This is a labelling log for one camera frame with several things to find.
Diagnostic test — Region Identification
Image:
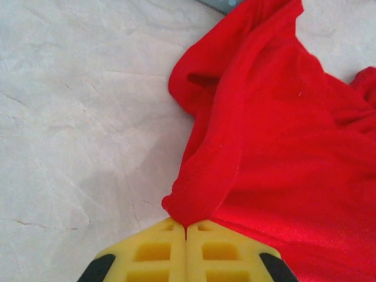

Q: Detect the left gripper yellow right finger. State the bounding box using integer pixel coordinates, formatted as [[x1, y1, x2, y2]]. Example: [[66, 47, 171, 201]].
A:
[[187, 220, 299, 282]]

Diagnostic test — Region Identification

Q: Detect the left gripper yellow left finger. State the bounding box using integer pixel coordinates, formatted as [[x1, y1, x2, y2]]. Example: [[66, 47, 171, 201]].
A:
[[78, 219, 187, 282]]

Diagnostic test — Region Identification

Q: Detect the red t-shirt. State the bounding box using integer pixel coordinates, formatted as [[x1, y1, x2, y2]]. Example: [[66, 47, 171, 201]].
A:
[[162, 0, 376, 282]]

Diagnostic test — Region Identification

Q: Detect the light blue plastic basket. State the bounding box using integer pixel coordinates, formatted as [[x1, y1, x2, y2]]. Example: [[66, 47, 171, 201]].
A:
[[197, 0, 246, 15]]

